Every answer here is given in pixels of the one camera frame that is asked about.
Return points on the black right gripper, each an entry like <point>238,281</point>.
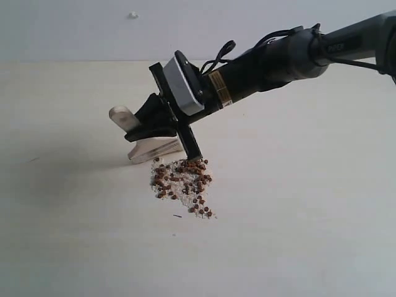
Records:
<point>161,109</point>

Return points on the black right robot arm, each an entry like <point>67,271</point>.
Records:
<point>299,53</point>

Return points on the pile of beans and rice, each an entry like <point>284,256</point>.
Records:
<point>185,181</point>

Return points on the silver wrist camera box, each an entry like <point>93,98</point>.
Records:
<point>184,84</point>

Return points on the white wall plug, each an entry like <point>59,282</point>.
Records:
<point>133,15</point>

